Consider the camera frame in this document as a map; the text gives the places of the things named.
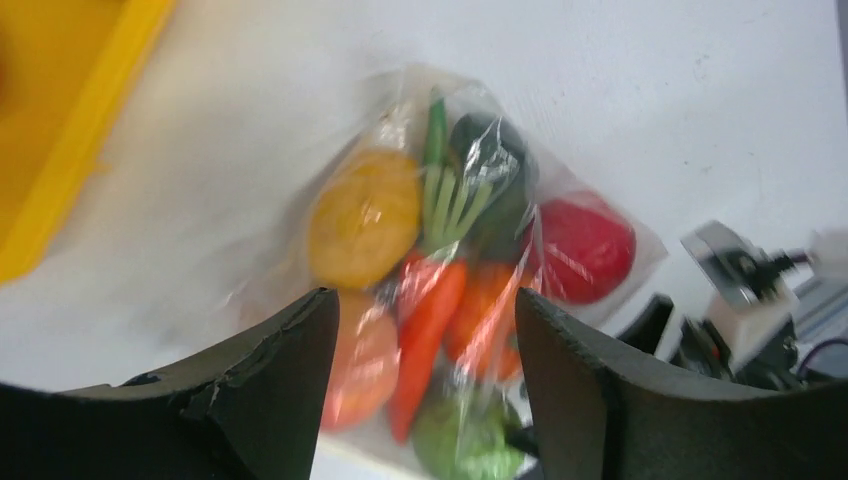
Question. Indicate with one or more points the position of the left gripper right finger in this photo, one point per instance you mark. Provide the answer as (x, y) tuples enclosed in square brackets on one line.
[(602, 409)]

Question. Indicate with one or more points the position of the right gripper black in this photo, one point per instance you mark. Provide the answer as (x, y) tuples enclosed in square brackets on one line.
[(777, 366)]

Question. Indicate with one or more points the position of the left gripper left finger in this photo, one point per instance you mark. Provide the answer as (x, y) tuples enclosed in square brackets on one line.
[(248, 407)]

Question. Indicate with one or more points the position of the peach from bag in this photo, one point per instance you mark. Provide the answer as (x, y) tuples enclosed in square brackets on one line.
[(365, 366)]

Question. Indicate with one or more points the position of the green cabbage ball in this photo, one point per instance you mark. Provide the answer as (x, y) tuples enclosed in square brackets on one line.
[(463, 435)]

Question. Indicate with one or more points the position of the orange carrot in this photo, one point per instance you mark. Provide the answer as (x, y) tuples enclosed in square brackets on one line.
[(429, 294)]

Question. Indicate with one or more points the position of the green bean pod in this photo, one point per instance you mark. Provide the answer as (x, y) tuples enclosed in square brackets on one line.
[(434, 151)]

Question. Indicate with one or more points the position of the clear zip top bag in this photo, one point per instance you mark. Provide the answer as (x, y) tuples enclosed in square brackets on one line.
[(402, 126)]

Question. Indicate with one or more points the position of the orange pumpkin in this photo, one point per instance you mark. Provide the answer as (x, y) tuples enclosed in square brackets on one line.
[(480, 338)]

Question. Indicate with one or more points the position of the red apple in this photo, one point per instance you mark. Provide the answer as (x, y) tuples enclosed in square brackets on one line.
[(582, 247)]

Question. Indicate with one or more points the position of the yellow orange potato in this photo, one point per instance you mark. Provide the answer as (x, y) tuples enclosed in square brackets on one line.
[(366, 219)]

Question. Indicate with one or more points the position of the dark green vegetable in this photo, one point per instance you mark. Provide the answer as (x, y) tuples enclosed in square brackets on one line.
[(482, 198)]

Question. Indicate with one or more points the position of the yellow plastic tray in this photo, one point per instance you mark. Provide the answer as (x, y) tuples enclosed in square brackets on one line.
[(66, 69)]

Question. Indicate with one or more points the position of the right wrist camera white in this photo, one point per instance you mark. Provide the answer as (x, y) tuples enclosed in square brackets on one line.
[(752, 301)]

